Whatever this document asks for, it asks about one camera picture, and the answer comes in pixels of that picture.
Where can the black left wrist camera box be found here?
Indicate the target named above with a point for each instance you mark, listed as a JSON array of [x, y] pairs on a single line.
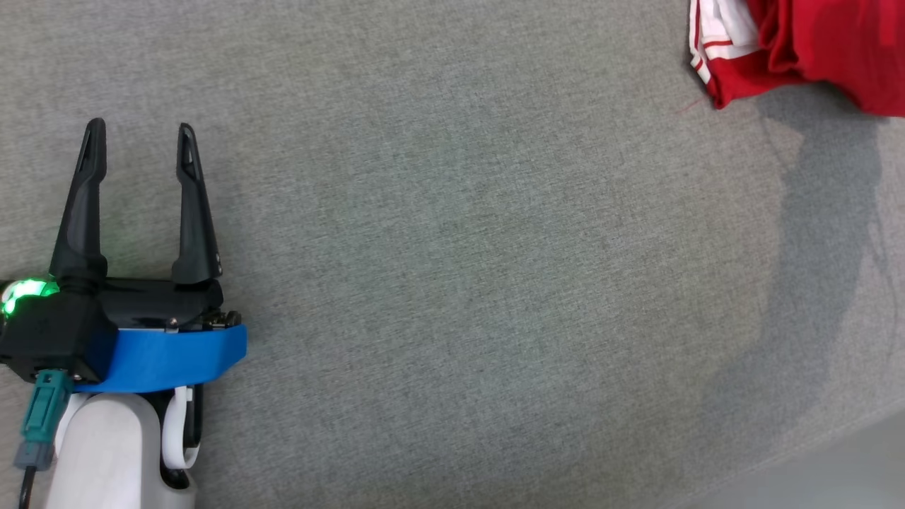
[[49, 339]]

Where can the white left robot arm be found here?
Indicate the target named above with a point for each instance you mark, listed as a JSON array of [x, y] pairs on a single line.
[[106, 459]]

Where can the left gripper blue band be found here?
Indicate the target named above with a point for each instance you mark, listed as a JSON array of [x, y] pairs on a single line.
[[177, 353]]

